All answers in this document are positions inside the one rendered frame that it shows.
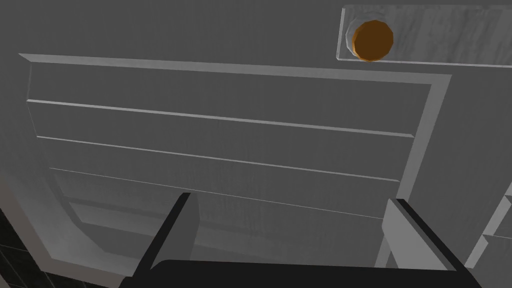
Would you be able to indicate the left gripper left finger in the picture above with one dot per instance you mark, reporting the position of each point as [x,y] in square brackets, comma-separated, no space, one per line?
[172,236]

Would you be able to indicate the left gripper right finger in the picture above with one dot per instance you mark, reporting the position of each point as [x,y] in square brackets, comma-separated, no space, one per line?
[416,244]

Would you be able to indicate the grey panelled cupboard door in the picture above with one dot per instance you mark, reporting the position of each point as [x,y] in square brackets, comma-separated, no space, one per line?
[224,152]

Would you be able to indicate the orange and grey round knob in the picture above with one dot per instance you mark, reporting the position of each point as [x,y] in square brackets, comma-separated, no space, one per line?
[372,40]

